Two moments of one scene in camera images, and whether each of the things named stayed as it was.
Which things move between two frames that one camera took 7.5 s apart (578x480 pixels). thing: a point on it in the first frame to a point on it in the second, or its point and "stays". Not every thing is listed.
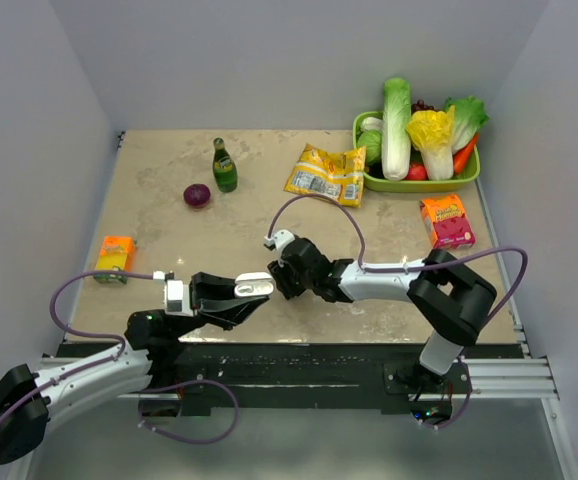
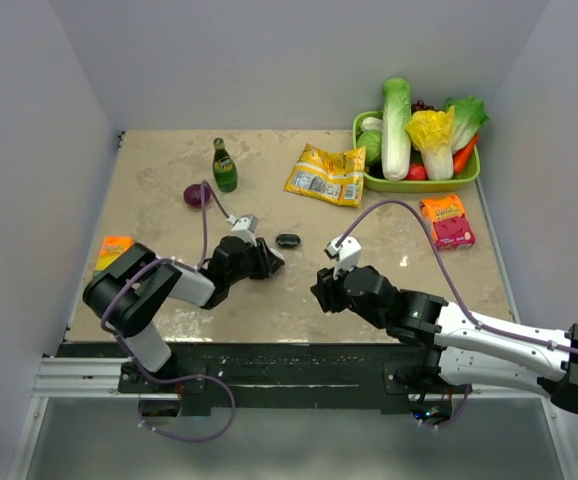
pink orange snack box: [446, 222] stays
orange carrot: [461, 155] stays
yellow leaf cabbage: [431, 133] stays
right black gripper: [283, 285] to [326, 290]
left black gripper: [213, 296] to [267, 262]
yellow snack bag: [337, 175] stays
